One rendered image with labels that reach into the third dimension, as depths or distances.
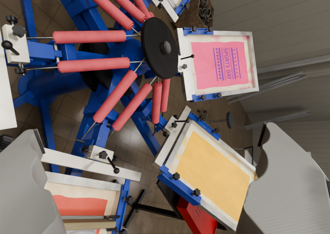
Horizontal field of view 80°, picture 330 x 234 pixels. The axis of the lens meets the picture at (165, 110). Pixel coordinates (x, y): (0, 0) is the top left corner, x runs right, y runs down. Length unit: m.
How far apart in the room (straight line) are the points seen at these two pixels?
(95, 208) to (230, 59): 1.62
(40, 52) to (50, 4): 1.49
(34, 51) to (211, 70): 1.38
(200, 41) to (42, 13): 1.47
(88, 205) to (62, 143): 1.07
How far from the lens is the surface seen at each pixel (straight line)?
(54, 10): 2.40
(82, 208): 1.13
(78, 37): 0.97
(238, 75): 2.06
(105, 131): 1.05
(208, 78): 1.82
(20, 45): 0.89
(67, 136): 2.14
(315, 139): 10.04
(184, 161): 1.42
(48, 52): 0.96
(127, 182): 1.23
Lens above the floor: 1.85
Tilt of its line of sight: 34 degrees down
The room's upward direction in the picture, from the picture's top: 84 degrees clockwise
